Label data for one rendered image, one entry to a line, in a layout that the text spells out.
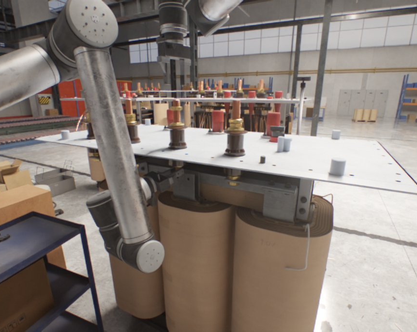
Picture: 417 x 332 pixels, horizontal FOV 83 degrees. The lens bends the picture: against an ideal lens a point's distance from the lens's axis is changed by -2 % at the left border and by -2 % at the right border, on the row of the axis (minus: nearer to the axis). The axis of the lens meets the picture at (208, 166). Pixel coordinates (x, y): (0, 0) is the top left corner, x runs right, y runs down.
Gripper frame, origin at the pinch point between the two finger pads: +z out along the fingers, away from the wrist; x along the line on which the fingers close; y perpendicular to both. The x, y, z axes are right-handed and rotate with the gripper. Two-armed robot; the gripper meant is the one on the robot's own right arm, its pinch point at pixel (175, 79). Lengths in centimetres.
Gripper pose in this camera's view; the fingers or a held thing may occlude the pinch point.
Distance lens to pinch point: 105.3
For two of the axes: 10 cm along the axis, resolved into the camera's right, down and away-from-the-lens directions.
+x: 6.7, -2.1, 7.1
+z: 0.0, 9.6, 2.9
